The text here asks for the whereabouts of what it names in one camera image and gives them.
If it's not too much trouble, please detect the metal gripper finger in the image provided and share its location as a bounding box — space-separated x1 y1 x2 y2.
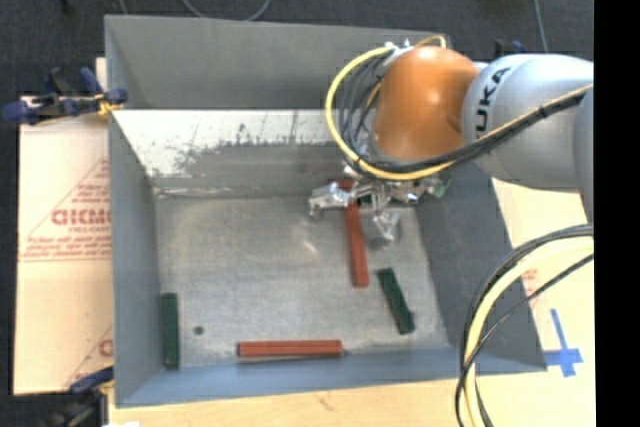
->
371 208 402 245
307 181 356 219

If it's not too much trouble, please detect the red-brown flat block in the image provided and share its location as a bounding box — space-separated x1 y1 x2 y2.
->
341 179 371 289
235 339 345 359

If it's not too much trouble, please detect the dark green flat block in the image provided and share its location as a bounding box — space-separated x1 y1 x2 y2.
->
375 267 417 336
160 292 181 371

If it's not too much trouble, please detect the grey metal bin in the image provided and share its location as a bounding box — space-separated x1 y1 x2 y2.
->
103 13 547 409

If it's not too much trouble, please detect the cardboard board with red print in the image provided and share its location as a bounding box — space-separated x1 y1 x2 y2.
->
12 57 116 397

